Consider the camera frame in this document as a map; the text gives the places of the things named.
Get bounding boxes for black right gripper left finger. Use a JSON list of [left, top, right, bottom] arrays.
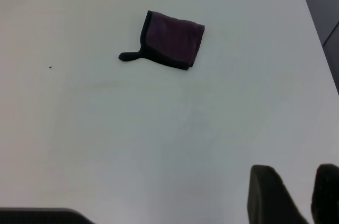
[[247, 164, 311, 224]]

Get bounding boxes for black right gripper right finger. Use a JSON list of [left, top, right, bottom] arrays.
[[310, 164, 339, 224]]

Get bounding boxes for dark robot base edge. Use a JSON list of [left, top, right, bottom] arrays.
[[0, 207, 95, 224]]

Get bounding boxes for purple cloth with black trim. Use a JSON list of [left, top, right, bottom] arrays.
[[118, 10, 206, 71]]

